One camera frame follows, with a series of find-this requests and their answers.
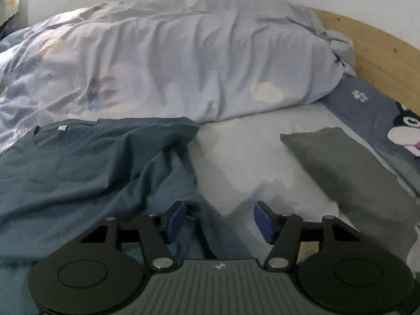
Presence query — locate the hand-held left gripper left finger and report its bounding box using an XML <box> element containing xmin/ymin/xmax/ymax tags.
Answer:
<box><xmin>80</xmin><ymin>200</ymin><xmax>186</xmax><ymax>271</ymax></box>

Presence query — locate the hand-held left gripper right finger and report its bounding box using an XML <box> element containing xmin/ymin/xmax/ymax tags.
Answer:
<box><xmin>254</xmin><ymin>200</ymin><xmax>361</xmax><ymax>271</ymax></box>

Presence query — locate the dark blue shirt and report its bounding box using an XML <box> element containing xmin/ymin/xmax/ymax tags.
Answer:
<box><xmin>0</xmin><ymin>116</ymin><xmax>255</xmax><ymax>315</ymax></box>

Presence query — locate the grey folded cloth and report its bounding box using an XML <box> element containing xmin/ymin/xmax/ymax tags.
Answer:
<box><xmin>280</xmin><ymin>127</ymin><xmax>420</xmax><ymax>265</ymax></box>

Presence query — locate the blue cartoon printed pillow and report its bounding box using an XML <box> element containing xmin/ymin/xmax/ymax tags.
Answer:
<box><xmin>320</xmin><ymin>77</ymin><xmax>420</xmax><ymax>197</ymax></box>

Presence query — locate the light blue printed duvet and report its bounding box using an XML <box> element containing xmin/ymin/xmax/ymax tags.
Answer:
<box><xmin>0</xmin><ymin>0</ymin><xmax>356</xmax><ymax>158</ymax></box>

